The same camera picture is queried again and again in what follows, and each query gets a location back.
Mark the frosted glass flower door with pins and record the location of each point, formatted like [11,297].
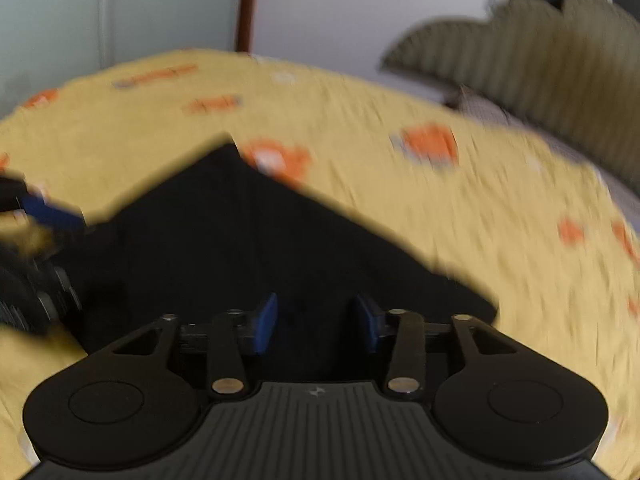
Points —
[115,15]

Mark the yellow printed bed sheet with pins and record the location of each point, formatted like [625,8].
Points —
[450,220]

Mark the brown wooden door frame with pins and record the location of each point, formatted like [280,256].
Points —
[248,5]

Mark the black pants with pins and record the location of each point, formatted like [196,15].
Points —
[280,240]

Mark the olive cloud-shaped headboard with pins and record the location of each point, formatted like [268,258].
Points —
[540,55]

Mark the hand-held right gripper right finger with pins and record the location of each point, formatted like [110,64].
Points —
[363,325]

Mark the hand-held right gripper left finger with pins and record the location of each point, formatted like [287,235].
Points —
[265,324]

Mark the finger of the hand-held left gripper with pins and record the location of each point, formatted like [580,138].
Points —
[50,213]

